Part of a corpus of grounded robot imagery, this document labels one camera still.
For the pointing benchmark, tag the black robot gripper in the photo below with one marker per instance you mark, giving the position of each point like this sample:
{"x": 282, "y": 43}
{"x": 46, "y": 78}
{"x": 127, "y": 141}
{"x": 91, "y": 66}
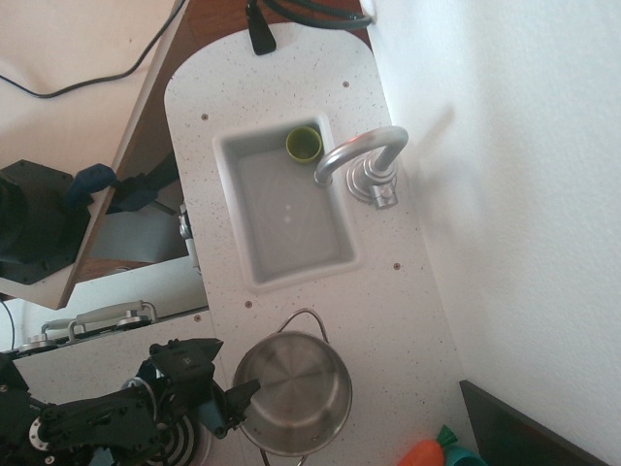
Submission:
{"x": 177, "y": 379}

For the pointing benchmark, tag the stainless steel pot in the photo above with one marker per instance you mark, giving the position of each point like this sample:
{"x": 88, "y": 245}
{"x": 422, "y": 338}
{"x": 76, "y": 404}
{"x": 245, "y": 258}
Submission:
{"x": 305, "y": 393}

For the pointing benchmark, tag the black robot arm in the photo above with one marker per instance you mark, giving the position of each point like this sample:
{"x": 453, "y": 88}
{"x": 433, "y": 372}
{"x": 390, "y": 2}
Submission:
{"x": 38, "y": 433}

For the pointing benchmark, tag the black stove burner coil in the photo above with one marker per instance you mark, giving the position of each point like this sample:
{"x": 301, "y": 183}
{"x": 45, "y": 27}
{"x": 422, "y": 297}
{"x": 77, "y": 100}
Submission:
{"x": 179, "y": 445}

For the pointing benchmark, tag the silver stove knob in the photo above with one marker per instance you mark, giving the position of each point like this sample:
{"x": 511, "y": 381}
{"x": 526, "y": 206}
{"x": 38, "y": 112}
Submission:
{"x": 132, "y": 320}

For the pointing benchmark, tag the grey toy sink basin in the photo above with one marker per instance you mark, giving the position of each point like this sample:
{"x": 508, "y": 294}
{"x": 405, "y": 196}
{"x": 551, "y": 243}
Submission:
{"x": 287, "y": 229}

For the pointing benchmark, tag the orange toy carrot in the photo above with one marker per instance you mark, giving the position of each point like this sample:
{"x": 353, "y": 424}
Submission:
{"x": 424, "y": 453}

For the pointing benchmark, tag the blue plastic clamp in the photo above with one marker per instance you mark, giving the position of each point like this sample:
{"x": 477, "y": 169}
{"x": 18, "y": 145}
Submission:
{"x": 88, "y": 181}

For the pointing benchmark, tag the green plastic cup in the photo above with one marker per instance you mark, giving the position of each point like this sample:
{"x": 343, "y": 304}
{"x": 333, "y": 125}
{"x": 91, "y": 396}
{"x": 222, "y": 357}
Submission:
{"x": 303, "y": 144}

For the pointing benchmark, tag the teal plastic cup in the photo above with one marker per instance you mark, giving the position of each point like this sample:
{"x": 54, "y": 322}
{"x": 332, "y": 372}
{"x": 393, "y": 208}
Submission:
{"x": 453, "y": 454}

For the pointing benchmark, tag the silver toy faucet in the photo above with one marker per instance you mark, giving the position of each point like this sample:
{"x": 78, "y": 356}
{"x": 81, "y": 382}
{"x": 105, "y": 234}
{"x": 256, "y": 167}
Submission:
{"x": 371, "y": 176}

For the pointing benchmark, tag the dark wooden board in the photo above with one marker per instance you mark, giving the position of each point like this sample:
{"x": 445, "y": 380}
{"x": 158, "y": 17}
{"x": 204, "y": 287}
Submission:
{"x": 505, "y": 436}

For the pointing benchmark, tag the grey oven door handle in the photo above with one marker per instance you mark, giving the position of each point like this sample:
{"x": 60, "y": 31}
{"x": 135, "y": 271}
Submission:
{"x": 113, "y": 312}

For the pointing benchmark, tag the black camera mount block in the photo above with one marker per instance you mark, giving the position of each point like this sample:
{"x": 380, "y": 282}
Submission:
{"x": 39, "y": 234}

